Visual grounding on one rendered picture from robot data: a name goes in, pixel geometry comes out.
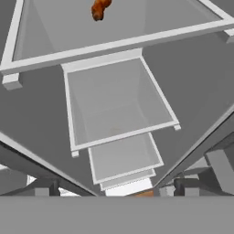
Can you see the grey fridge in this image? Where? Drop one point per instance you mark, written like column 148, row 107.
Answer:
column 189, row 79

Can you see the brown chicken drumstick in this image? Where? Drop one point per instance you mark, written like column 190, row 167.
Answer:
column 98, row 12

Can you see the large white-framed glass fridge shelf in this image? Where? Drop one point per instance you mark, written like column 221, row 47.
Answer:
column 91, row 50

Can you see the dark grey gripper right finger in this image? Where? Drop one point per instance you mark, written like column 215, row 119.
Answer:
column 179, row 189

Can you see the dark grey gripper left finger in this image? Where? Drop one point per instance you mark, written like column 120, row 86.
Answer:
column 54, row 189

